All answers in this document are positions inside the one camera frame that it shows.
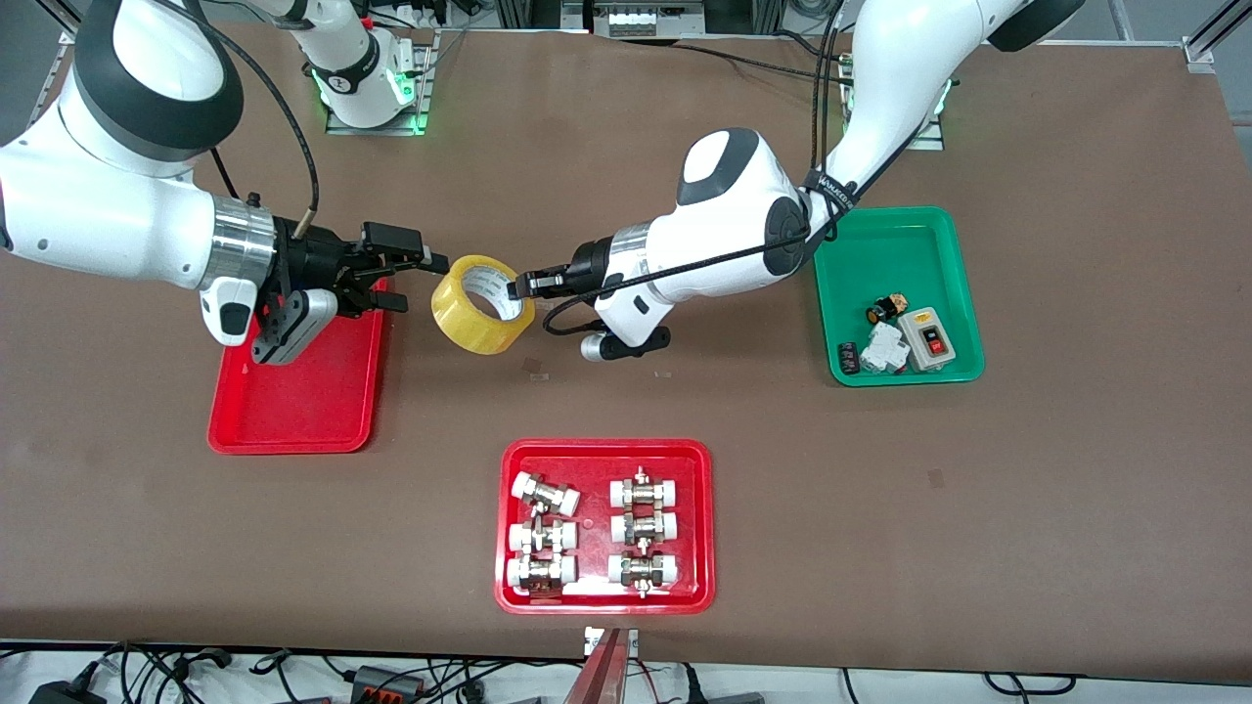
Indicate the grey power strip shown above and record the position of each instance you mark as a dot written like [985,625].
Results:
[636,20]

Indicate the red plastic tray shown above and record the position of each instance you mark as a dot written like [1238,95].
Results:
[303,411]
[597,460]

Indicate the red metal beam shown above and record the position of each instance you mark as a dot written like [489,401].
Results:
[602,680]

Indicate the black box with orange plugs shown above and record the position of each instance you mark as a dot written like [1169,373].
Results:
[386,682]

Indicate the black power adapter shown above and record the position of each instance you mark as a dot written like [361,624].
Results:
[64,694]

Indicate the grey on-off switch box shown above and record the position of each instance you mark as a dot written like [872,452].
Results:
[941,358]

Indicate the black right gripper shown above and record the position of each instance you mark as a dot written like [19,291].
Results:
[315,259]

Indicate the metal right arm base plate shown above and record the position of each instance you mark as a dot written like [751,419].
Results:
[426,98]

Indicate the aluminium frame strut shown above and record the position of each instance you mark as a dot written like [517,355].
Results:
[1198,54]
[67,39]

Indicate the green plastic tray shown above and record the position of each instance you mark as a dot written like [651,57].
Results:
[919,264]

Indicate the clear yellowish packing tape roll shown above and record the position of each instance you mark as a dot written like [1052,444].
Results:
[465,318]

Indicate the small metal bracket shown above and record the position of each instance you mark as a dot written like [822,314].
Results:
[591,640]

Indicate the small black block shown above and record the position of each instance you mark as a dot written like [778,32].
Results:
[849,358]

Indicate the metal pipe fitting white caps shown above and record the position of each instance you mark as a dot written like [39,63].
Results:
[643,569]
[644,528]
[546,495]
[541,571]
[543,537]
[644,493]

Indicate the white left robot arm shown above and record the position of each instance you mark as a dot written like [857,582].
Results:
[724,244]

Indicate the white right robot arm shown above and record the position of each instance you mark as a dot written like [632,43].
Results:
[98,215]

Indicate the small orange black transformer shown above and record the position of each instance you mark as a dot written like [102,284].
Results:
[885,309]

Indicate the white circuit breaker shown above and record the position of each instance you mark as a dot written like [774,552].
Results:
[885,347]

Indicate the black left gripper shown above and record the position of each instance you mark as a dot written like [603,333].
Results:
[590,264]

